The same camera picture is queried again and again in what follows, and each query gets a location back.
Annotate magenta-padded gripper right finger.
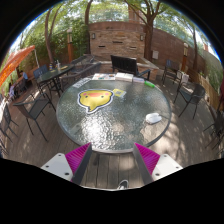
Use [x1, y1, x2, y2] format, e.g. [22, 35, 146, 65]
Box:
[132, 142, 184, 186]

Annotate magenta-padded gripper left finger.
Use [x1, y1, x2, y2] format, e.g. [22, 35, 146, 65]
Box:
[40, 142, 93, 186]

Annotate white computer mouse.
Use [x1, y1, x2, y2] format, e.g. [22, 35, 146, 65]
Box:
[145, 112, 163, 125]

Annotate yellow bird-shaped mouse pad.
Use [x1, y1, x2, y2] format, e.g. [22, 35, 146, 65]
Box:
[77, 88, 115, 115]

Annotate grey mesh patio chair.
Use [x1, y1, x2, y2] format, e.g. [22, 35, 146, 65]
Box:
[13, 98, 57, 143]

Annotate yellow code card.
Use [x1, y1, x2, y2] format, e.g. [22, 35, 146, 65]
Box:
[112, 88, 128, 99]

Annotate green marker pen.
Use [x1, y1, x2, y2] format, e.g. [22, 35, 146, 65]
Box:
[143, 80, 157, 89]

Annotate white licence plate sign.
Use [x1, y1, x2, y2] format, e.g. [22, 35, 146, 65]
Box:
[72, 77, 92, 89]

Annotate black mesh armchair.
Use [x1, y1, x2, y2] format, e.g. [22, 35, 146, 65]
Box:
[173, 83, 207, 119]

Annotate small white booklet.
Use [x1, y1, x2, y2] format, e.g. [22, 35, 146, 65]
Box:
[132, 76, 146, 84]

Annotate dark metal chair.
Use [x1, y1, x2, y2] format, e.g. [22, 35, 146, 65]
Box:
[0, 103, 19, 138]

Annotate white open book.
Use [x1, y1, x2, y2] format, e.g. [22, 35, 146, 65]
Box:
[114, 72, 134, 83]

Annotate dark wicker armchair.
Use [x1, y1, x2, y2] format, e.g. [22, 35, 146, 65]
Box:
[59, 61, 102, 91]

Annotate white bag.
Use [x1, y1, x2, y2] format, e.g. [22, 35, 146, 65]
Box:
[176, 69, 190, 84]

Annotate dark round patio table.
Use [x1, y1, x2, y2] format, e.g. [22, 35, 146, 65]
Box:
[35, 64, 76, 98]

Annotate dark blue patio chair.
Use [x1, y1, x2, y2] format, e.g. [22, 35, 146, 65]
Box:
[162, 59, 181, 86]

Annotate blue slatted chair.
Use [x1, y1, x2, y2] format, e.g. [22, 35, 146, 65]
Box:
[32, 64, 49, 81]

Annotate dark metal armchair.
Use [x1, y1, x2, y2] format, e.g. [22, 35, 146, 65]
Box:
[70, 54, 95, 68]

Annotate orange canopy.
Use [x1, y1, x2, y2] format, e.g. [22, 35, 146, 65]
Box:
[0, 45, 37, 88]

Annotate forked tree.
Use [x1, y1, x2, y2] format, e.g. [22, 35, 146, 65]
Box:
[124, 0, 174, 61]

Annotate slim-trunked tree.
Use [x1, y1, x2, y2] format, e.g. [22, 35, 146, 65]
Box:
[43, 6, 64, 64]

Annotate black wire chair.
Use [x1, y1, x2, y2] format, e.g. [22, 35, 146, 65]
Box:
[203, 111, 224, 149]

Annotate wooden lamp post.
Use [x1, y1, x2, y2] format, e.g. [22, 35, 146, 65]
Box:
[66, 28, 74, 64]
[181, 42, 189, 73]

